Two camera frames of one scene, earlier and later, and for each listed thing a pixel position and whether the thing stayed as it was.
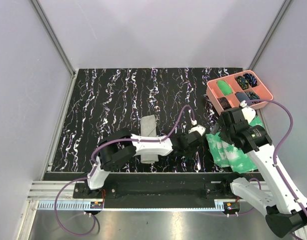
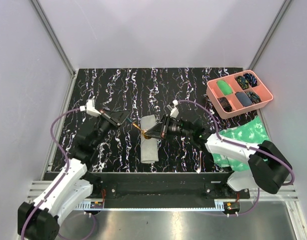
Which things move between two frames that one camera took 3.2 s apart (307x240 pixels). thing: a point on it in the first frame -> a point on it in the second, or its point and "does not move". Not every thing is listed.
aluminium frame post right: [269, 35] does not move
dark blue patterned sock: [251, 78] does not move
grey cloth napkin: [148, 128] does not move
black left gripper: [187, 155] -> [116, 118]
